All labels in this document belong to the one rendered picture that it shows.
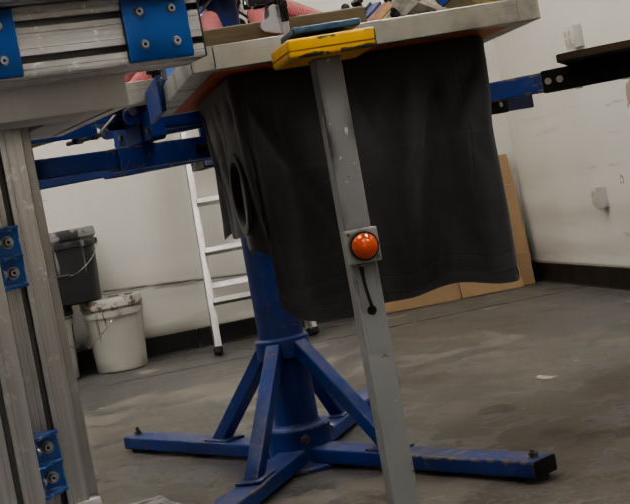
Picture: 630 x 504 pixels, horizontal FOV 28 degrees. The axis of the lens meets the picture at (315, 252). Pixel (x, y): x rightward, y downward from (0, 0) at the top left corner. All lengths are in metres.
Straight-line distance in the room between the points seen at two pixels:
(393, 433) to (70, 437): 0.46
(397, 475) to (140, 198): 4.95
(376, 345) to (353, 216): 0.19
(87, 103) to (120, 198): 4.96
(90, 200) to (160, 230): 0.40
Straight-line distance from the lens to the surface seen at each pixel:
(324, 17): 2.69
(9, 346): 1.75
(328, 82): 1.81
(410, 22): 2.06
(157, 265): 6.70
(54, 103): 1.72
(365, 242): 1.77
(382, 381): 1.83
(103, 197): 6.69
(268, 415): 3.26
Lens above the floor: 0.75
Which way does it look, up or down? 3 degrees down
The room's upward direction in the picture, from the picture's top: 10 degrees counter-clockwise
